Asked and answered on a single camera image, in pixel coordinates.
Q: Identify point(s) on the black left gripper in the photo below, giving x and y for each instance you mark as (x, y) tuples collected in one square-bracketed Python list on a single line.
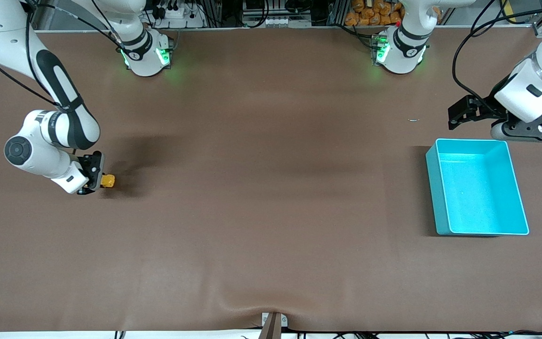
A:
[(493, 100)]

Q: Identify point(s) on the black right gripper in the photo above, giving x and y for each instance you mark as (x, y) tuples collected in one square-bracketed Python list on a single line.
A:
[(88, 165)]

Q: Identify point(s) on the yellow beetle toy car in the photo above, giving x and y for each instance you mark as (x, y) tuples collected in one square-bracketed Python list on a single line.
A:
[(108, 181)]

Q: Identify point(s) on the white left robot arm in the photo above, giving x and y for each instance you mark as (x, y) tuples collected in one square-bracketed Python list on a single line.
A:
[(530, 89)]

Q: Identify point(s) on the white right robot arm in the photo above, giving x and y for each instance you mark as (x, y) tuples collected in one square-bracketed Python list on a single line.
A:
[(66, 125)]

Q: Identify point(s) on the teal plastic bin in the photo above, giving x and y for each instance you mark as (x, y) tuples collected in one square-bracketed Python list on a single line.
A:
[(480, 193)]

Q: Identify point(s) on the orange packets pile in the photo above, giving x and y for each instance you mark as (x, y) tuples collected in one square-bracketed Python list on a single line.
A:
[(374, 13)]

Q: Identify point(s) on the brown table mat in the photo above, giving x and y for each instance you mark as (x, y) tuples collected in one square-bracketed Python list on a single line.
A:
[(271, 197)]

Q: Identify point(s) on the white power strip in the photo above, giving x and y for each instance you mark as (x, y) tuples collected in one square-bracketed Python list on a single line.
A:
[(179, 14)]

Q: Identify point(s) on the white connector strip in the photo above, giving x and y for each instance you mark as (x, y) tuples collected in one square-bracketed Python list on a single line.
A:
[(285, 21)]

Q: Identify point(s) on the table edge clamp bracket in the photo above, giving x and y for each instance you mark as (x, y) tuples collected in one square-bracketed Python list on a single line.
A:
[(274, 325)]

